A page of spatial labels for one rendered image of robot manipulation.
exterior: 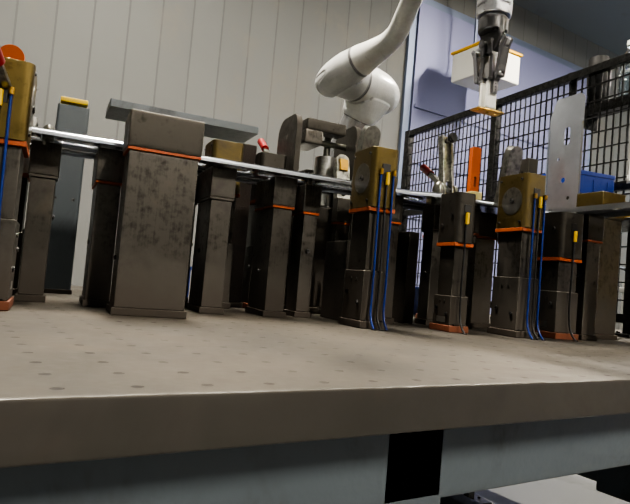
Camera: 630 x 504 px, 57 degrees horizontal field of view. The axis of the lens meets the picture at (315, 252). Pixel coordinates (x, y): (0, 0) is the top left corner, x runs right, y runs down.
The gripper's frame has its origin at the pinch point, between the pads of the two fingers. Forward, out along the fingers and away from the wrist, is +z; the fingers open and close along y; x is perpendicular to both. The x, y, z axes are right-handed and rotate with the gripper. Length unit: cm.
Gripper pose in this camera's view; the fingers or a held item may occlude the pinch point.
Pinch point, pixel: (487, 96)
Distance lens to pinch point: 161.0
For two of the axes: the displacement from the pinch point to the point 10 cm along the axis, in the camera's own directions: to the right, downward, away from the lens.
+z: -0.9, 10.0, -0.5
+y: 4.2, -0.1, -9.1
